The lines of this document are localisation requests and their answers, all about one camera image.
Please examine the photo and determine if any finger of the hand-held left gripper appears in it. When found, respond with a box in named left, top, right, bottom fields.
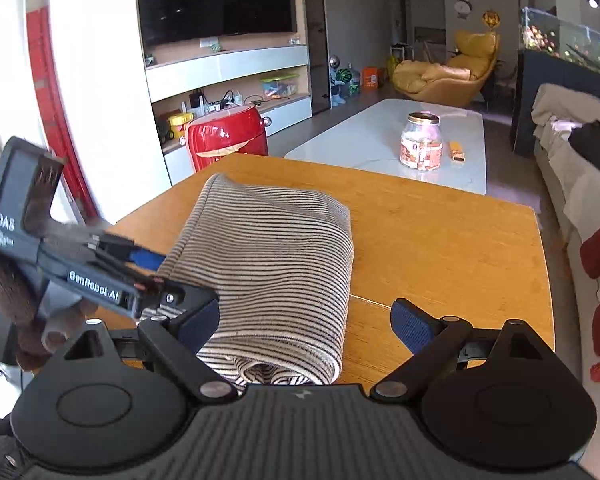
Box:
left=130, top=276, right=219, bottom=320
left=87, top=233, right=169, bottom=274

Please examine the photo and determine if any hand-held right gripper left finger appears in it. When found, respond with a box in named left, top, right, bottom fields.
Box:
left=62, top=294, right=239, bottom=404

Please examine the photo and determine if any red round suitcase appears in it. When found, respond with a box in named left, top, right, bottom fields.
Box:
left=184, top=105, right=270, bottom=175

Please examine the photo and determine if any grey sofa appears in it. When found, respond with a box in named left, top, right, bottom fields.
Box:
left=532, top=82, right=600, bottom=462

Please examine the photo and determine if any white wooden television cabinet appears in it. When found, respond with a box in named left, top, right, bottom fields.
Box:
left=144, top=42, right=314, bottom=187

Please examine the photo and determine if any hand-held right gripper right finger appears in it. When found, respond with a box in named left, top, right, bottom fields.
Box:
left=370, top=297, right=557, bottom=404

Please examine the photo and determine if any green blue toy cluster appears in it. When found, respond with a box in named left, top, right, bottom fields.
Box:
left=329, top=53, right=364, bottom=106

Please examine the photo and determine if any person's left forearm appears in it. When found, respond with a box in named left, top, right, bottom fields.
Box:
left=0, top=258, right=50, bottom=372

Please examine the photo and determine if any glass jar with gold lid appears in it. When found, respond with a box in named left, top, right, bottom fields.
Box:
left=399, top=112, right=444, bottom=171

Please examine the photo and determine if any yellow lounge armchair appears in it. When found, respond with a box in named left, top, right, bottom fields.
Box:
left=392, top=29, right=501, bottom=107

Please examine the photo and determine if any glass fish tank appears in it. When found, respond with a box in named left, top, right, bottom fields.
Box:
left=520, top=7, right=600, bottom=81

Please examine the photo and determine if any red door banner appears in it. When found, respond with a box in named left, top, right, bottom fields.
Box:
left=26, top=2, right=99, bottom=227

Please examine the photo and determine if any white coffee table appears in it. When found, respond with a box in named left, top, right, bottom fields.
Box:
left=284, top=98, right=488, bottom=196

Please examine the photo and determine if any beige blanket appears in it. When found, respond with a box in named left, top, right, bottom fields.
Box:
left=531, top=82, right=600, bottom=137

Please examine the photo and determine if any dark fish tank cabinet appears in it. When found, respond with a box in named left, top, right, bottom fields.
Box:
left=512, top=48, right=600, bottom=159

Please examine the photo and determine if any large black television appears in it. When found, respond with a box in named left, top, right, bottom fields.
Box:
left=135, top=0, right=299, bottom=47

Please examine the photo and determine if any clear plastic storage box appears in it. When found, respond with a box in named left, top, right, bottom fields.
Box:
left=260, top=73, right=300, bottom=99

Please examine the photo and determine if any yellow toy truck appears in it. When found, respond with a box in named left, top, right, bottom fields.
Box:
left=159, top=112, right=195, bottom=142

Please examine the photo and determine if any black white striped garment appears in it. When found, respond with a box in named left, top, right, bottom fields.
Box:
left=152, top=173, right=356, bottom=386

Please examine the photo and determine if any person's left hand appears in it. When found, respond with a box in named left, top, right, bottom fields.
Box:
left=41, top=300, right=100, bottom=355

